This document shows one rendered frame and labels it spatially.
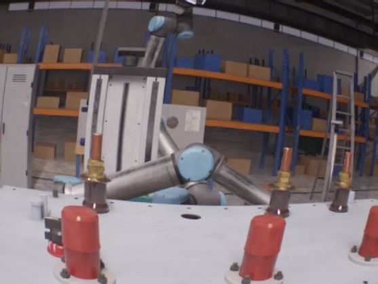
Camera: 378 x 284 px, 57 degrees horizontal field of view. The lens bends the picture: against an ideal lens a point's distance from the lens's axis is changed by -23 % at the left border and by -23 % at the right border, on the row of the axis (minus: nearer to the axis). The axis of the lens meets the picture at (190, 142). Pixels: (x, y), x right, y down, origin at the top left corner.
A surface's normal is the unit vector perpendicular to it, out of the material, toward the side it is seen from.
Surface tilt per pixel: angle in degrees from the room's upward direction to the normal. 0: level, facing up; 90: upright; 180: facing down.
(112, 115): 90
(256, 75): 90
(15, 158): 90
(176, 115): 90
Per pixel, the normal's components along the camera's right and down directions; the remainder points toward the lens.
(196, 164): 0.09, 0.07
